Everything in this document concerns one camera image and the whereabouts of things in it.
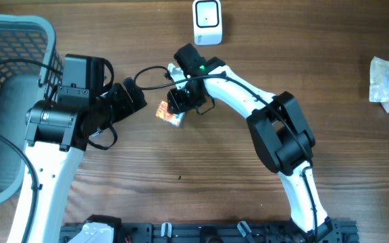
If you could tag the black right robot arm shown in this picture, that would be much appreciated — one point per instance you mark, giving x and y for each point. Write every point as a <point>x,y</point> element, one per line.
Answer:
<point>281,136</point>

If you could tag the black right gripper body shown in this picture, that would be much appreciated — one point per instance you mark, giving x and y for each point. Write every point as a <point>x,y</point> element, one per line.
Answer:
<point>186,98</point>

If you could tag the white barcode scanner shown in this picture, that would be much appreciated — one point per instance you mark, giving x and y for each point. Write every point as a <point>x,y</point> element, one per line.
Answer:
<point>207,22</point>

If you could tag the orange packaged item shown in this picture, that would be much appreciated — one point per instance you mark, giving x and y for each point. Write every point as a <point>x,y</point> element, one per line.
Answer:
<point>171,118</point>

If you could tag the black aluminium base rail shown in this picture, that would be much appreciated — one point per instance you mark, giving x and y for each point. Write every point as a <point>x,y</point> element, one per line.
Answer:
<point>270,232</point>

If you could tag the grey plastic mesh basket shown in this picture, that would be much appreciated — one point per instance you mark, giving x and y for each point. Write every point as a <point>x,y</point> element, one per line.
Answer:
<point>30,67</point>

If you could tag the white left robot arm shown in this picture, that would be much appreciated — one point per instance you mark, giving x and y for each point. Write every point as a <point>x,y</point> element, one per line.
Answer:
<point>58,131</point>

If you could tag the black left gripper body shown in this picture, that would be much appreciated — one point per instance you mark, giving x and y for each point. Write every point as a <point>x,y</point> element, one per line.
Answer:
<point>115,105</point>

